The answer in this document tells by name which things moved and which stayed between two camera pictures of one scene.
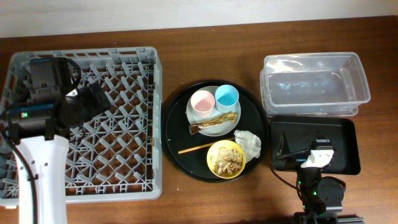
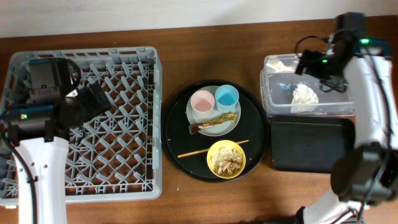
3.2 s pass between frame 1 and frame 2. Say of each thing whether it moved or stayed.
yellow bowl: stayed
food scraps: stayed
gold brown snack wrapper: stayed
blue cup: stayed
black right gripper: moved
